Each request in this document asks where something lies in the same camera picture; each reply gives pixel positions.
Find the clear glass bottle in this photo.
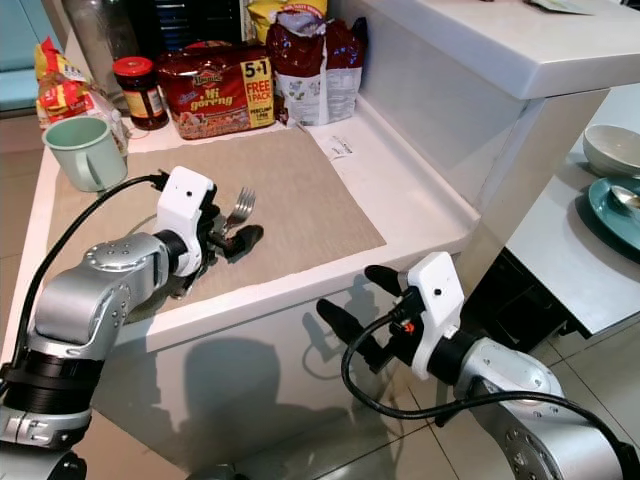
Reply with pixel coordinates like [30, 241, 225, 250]
[59, 0, 137, 77]

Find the white ceramic bowl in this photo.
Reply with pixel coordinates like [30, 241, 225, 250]
[581, 124, 640, 179]

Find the silver metal spoon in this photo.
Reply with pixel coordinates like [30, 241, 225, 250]
[609, 184, 640, 214]

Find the beige woven placemat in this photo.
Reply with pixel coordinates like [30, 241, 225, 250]
[50, 127, 389, 313]

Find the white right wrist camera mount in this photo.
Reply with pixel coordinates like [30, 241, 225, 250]
[406, 251, 467, 382]

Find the dark jar with red lid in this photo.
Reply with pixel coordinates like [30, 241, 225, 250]
[112, 56, 170, 132]

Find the dark red and white pouch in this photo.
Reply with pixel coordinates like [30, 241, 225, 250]
[264, 8, 369, 128]

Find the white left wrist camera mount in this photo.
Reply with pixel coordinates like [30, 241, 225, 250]
[156, 166, 219, 278]

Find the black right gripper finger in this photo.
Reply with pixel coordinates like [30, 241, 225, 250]
[316, 297, 373, 349]
[364, 264, 411, 301]

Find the pale green ceramic mug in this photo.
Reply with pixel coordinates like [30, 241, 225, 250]
[43, 116, 129, 193]

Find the printed paper sheet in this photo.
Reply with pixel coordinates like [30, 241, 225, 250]
[524, 0, 597, 16]

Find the yellow and red snack bag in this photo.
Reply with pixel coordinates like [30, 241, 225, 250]
[34, 37, 103, 127]

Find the teal ceramic plate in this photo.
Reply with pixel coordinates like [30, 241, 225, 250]
[574, 176, 640, 253]

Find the small white paper slip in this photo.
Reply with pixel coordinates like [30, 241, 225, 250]
[315, 133, 359, 162]

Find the yellow plastic bag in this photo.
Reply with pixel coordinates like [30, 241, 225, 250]
[246, 0, 327, 43]

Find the teal cushioned bench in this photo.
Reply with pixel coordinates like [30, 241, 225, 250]
[0, 0, 53, 113]

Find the silver metal fork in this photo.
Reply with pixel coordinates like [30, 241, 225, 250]
[221, 187, 258, 234]

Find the red mi goreng noodle pack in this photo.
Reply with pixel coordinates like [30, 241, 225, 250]
[156, 41, 277, 142]

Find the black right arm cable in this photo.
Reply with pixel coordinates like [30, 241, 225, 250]
[340, 312, 616, 441]

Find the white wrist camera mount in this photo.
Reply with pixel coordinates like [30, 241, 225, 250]
[156, 166, 219, 278]
[406, 251, 467, 382]

